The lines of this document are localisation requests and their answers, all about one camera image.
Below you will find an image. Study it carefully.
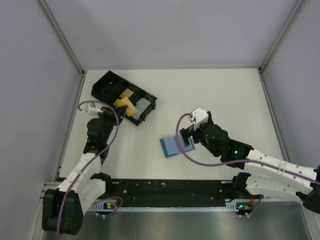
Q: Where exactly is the grey slotted cable duct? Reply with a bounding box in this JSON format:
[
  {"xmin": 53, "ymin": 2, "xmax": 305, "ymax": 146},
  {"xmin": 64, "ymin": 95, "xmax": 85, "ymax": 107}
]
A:
[{"xmin": 89, "ymin": 201, "xmax": 238, "ymax": 213}]

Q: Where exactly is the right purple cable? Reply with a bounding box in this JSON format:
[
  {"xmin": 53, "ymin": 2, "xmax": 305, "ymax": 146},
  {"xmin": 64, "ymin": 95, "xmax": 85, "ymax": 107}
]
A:
[{"xmin": 176, "ymin": 112, "xmax": 320, "ymax": 218}]

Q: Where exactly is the white credit card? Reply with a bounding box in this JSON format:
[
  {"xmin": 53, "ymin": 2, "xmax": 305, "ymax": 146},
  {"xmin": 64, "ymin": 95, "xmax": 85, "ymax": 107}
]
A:
[{"xmin": 135, "ymin": 98, "xmax": 151, "ymax": 112}]

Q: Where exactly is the aluminium frame post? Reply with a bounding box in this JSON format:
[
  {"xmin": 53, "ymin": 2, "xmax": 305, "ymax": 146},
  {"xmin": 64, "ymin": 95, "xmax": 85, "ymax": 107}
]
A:
[
  {"xmin": 37, "ymin": 0, "xmax": 85, "ymax": 75},
  {"xmin": 258, "ymin": 0, "xmax": 306, "ymax": 73}
]

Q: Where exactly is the blue card holder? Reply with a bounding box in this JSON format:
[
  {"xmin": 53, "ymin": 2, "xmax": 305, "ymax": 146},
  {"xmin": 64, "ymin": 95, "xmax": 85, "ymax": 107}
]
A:
[{"xmin": 159, "ymin": 134, "xmax": 195, "ymax": 158}]

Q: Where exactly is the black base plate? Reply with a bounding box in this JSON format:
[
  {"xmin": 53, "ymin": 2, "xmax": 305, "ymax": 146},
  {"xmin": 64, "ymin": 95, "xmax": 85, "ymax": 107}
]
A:
[{"xmin": 100, "ymin": 179, "xmax": 251, "ymax": 208}]

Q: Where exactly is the aluminium front rail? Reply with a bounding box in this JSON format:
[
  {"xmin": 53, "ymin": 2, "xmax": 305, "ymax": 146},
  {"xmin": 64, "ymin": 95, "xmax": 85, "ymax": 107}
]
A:
[{"xmin": 41, "ymin": 181, "xmax": 313, "ymax": 201}]

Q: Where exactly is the left aluminium frame post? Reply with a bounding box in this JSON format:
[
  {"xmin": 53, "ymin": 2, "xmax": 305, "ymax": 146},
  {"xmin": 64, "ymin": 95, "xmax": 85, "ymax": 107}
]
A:
[{"xmin": 37, "ymin": 0, "xmax": 85, "ymax": 75}]

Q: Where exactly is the upper gold card in tray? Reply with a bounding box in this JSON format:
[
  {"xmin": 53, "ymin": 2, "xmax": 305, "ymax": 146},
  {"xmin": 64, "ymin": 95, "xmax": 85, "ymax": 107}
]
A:
[{"xmin": 120, "ymin": 88, "xmax": 134, "ymax": 99}]

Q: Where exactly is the right aluminium frame post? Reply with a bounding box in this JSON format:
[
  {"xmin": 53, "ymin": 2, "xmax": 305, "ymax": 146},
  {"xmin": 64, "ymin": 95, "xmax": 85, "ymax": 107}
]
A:
[{"xmin": 258, "ymin": 0, "xmax": 306, "ymax": 73}]

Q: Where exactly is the gold card in tray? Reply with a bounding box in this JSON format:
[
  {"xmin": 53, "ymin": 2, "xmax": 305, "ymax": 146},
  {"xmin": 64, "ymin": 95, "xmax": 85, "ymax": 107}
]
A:
[
  {"xmin": 120, "ymin": 88, "xmax": 134, "ymax": 99},
  {"xmin": 113, "ymin": 99, "xmax": 123, "ymax": 107}
]

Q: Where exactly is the black organizer tray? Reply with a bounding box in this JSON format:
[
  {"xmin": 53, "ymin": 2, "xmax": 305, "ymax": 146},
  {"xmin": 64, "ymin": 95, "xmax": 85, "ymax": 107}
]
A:
[{"xmin": 91, "ymin": 71, "xmax": 157, "ymax": 126}]

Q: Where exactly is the lower gold card in tray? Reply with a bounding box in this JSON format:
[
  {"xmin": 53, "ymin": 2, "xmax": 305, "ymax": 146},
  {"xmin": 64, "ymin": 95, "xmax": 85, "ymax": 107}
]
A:
[{"xmin": 113, "ymin": 99, "xmax": 123, "ymax": 107}]

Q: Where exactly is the white card in tray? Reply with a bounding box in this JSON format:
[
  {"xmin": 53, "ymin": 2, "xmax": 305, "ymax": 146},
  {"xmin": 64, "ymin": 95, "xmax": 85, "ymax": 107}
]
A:
[{"xmin": 132, "ymin": 113, "xmax": 144, "ymax": 121}]

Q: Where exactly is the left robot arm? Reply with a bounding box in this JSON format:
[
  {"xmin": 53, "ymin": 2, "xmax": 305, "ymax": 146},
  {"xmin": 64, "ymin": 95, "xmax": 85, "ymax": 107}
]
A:
[{"xmin": 41, "ymin": 101, "xmax": 128, "ymax": 236}]

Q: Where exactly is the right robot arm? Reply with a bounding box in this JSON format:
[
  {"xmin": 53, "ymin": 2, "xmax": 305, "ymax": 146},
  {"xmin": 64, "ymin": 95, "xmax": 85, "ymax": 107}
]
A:
[{"xmin": 175, "ymin": 107, "xmax": 320, "ymax": 214}]

